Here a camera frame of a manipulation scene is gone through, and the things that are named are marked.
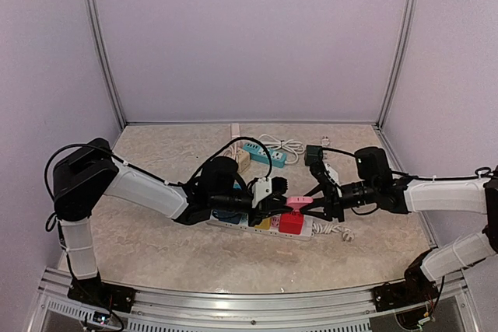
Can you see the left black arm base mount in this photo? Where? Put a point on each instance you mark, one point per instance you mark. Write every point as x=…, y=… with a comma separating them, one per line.
x=95, y=292

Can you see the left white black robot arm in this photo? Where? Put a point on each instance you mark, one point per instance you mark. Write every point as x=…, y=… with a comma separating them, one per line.
x=76, y=177

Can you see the right aluminium corner post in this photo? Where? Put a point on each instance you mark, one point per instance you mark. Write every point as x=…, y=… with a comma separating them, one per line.
x=409, y=11

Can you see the aluminium corner post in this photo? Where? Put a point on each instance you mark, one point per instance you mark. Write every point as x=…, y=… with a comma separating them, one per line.
x=409, y=11
x=104, y=62

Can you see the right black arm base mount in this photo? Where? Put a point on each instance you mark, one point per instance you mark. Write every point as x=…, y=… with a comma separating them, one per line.
x=414, y=288

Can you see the yellow cube socket adapter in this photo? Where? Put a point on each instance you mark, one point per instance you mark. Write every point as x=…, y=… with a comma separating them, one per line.
x=265, y=224

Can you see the white multicolour power strip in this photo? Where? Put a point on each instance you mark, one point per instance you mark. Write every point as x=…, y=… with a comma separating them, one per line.
x=311, y=227

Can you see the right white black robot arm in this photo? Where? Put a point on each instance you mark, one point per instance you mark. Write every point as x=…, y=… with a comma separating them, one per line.
x=402, y=194

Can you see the red cube socket adapter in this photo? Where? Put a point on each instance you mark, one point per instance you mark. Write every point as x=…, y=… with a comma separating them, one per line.
x=291, y=223

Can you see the aluminium front frame rail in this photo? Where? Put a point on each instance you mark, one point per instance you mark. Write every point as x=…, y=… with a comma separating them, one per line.
x=153, y=309

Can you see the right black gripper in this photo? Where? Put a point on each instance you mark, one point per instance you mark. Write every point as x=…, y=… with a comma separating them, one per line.
x=332, y=205

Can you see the pink plug adapter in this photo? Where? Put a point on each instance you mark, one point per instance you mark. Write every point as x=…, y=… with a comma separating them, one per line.
x=296, y=203

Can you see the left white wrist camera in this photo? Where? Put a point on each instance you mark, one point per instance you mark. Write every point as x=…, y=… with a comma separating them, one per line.
x=264, y=187

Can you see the dark green cube adapter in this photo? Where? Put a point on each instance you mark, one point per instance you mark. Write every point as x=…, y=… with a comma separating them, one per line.
x=315, y=153

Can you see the teal power strip with cord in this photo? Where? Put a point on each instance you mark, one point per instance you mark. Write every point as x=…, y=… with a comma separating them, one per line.
x=283, y=152

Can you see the dark blue cube socket adapter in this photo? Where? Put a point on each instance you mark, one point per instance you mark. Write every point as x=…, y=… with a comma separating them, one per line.
x=228, y=217

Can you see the left aluminium corner post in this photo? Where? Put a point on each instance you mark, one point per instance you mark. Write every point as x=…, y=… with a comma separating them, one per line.
x=104, y=62

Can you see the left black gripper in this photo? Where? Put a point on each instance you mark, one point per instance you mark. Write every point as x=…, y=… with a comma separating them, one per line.
x=268, y=207

